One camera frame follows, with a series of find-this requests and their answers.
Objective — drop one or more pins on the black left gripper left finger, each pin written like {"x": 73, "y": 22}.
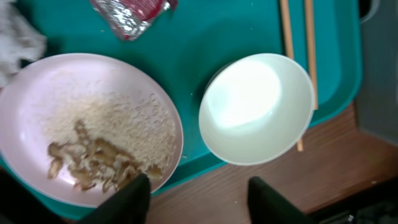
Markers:
{"x": 128, "y": 206}

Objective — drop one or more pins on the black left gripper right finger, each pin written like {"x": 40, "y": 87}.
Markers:
{"x": 267, "y": 206}

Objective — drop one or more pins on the white bowl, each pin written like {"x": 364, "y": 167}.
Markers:
{"x": 255, "y": 109}

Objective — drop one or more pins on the red foil snack wrapper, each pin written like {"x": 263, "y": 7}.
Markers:
{"x": 129, "y": 19}

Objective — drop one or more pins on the wooden chopstick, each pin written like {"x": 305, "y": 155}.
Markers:
{"x": 287, "y": 29}
{"x": 311, "y": 48}

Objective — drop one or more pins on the white paper napkin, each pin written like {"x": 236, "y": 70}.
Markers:
{"x": 19, "y": 41}

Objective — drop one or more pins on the peanut shells and rice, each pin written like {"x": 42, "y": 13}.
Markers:
{"x": 108, "y": 140}

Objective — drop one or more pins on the white plate with food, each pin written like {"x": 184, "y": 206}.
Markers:
{"x": 38, "y": 88}

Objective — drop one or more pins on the black tray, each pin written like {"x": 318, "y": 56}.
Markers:
{"x": 375, "y": 205}

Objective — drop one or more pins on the teal plastic tray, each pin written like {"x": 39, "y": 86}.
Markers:
{"x": 185, "y": 47}

